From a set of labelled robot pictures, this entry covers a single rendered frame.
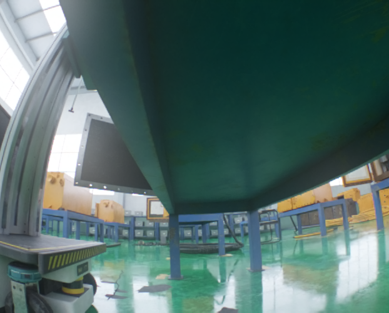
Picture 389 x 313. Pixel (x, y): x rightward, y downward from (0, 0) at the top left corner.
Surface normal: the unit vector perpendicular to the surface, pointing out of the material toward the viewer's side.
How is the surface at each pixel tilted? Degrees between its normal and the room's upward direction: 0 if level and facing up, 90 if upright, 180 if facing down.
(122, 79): 180
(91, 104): 90
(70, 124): 90
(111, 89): 180
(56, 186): 90
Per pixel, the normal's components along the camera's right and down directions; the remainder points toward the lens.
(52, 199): 0.08, -0.37
